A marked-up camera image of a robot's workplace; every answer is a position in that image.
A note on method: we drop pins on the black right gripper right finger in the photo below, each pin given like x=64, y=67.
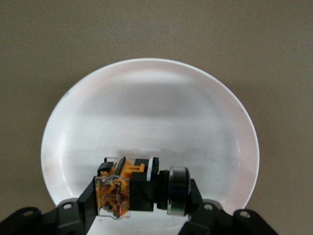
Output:
x=210, y=220

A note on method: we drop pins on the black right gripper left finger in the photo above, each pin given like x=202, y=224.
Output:
x=66, y=220

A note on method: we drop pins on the orange push button switch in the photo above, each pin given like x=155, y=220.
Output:
x=141, y=193

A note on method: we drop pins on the white round plate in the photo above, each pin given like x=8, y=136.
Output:
x=151, y=110

